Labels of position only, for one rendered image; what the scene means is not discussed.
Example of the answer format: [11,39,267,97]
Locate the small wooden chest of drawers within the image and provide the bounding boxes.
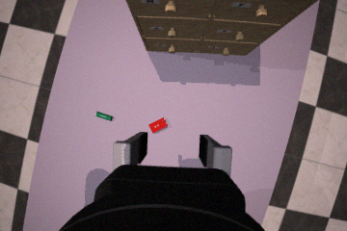
[126,0,318,56]

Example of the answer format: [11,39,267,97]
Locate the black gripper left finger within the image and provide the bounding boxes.
[113,132,147,171]

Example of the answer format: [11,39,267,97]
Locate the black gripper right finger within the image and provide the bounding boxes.
[199,135,232,177]

